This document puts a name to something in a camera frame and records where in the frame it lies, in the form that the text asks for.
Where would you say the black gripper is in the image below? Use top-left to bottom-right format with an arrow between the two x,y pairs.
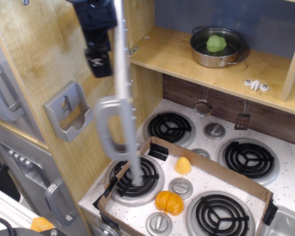
70,0 -> 118,78

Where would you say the silver microwave door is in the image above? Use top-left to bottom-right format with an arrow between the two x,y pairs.
95,0 -> 143,186

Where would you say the metal door hinge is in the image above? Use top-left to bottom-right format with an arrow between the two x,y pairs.
127,46 -> 139,57

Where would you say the back left stove burner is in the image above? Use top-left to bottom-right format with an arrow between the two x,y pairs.
142,112 -> 196,148

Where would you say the stove burner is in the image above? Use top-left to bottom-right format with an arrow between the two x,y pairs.
111,155 -> 165,207
142,112 -> 196,148
185,191 -> 256,236
216,138 -> 280,186

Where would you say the steel pot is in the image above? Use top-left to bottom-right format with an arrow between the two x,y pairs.
190,27 -> 244,68

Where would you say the hanging round metal strainer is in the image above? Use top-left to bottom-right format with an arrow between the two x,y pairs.
194,99 -> 212,118

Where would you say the green toy vegetable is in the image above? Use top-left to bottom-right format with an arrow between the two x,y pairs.
206,35 -> 227,53

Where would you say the silver ice dispenser panel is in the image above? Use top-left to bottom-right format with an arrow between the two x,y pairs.
0,142 -> 50,189

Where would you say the front left stove burner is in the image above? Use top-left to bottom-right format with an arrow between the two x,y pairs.
111,155 -> 165,207

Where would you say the back silver stove knob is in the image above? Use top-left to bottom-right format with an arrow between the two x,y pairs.
204,123 -> 226,140

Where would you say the silver stove knob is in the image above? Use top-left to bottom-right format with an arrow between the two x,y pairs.
192,148 -> 211,160
204,123 -> 226,140
146,212 -> 173,236
169,177 -> 193,199

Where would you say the yellow toy corn piece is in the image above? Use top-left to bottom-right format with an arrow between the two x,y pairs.
175,157 -> 191,175

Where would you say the middle silver stove knob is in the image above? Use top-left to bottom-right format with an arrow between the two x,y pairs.
192,148 -> 211,160

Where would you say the cardboard fence with black tape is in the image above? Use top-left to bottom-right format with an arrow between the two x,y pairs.
92,137 -> 278,236

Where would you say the white plastic door latch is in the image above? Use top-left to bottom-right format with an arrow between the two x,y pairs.
244,79 -> 269,91

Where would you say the center silver stove knob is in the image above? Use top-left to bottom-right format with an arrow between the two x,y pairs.
169,177 -> 193,199

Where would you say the hanging small metal spatula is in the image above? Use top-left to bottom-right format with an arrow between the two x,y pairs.
234,114 -> 250,130

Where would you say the orange toy pumpkin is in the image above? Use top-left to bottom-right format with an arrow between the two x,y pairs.
154,191 -> 184,216

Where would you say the silver oven knob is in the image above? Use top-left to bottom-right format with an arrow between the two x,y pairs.
100,223 -> 120,236

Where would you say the front silver stove knob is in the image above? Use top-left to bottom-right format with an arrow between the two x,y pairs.
146,212 -> 173,236

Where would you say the orange toy on floor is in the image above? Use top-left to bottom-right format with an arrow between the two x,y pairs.
29,217 -> 55,232

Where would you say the back right stove burner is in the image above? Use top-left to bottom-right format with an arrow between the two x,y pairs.
216,138 -> 280,186

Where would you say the front right stove burner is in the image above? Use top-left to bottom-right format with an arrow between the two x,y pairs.
185,191 -> 256,236

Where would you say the silver sink basin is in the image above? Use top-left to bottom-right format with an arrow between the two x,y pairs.
258,206 -> 295,236

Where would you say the grey wall phone holder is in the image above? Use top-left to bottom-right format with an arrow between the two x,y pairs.
43,81 -> 93,142

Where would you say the lower silver fridge handle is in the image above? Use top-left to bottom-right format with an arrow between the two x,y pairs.
44,183 -> 74,227

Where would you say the black cable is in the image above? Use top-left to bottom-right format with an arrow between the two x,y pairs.
0,215 -> 15,236

